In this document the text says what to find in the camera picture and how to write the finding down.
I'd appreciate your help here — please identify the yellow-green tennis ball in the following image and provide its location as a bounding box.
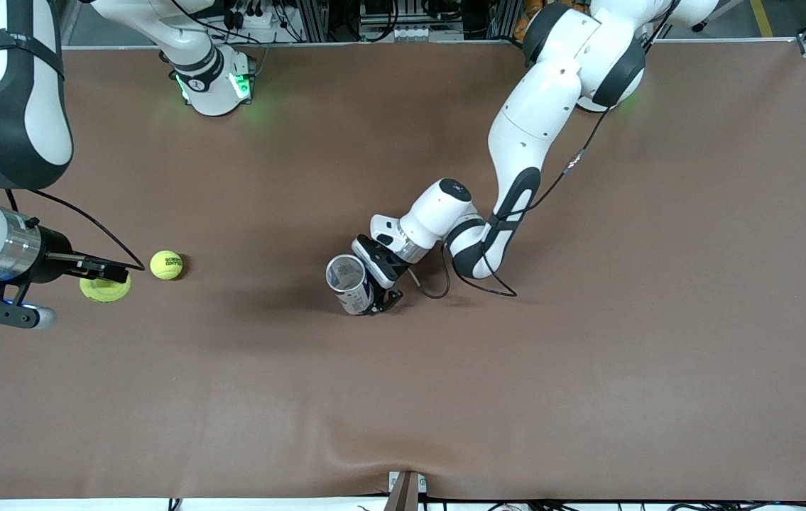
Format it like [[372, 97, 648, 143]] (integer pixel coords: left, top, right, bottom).
[[149, 250, 184, 281], [79, 273, 132, 304]]

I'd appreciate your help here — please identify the white blue tennis ball can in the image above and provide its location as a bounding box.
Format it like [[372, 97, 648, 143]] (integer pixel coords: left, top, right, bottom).
[[325, 253, 376, 317]]

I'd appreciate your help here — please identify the brown table mat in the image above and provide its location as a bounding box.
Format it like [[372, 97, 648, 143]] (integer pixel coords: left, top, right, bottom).
[[0, 39, 806, 501]]

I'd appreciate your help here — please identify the white socket strip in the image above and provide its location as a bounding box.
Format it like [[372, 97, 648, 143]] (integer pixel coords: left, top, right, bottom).
[[385, 25, 446, 42]]

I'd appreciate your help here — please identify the black control equipment rack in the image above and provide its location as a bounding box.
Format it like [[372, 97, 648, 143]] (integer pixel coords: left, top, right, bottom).
[[296, 0, 517, 42]]

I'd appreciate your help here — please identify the white power strip with plugs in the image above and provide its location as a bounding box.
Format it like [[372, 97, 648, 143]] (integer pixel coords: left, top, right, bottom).
[[224, 0, 274, 31]]

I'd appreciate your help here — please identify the orange packaged goods pile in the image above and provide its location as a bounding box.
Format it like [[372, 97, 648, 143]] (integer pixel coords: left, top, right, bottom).
[[513, 0, 545, 41]]

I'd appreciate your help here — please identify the grey stand leg with caster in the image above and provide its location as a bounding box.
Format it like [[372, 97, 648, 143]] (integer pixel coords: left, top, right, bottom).
[[690, 0, 748, 33]]

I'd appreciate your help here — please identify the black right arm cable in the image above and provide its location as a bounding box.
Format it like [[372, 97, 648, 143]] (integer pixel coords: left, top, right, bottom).
[[4, 186, 146, 273]]

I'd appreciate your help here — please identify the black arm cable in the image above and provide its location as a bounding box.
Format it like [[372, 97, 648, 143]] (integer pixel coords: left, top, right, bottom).
[[4, 186, 146, 273], [413, 35, 677, 299]]

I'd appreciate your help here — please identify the metal table clamp bracket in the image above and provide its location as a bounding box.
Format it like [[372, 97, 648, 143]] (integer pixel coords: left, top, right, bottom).
[[383, 470, 428, 511]]

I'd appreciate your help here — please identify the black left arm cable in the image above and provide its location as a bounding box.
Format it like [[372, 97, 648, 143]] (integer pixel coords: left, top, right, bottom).
[[413, 35, 677, 299]]

